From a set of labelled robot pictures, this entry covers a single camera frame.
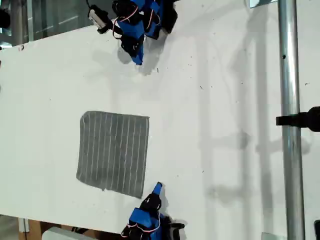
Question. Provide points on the grey striped towel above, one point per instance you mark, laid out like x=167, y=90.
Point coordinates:
x=112, y=152

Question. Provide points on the white box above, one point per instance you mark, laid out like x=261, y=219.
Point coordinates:
x=60, y=235

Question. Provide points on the black round object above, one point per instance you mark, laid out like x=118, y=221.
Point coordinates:
x=4, y=18

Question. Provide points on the black clamp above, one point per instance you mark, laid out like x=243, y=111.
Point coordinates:
x=305, y=119

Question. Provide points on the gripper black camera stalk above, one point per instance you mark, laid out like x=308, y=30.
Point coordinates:
x=112, y=25

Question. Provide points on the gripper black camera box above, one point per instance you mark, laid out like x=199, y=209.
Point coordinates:
x=97, y=18
x=178, y=233

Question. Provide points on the steel post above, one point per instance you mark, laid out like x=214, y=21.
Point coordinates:
x=290, y=75

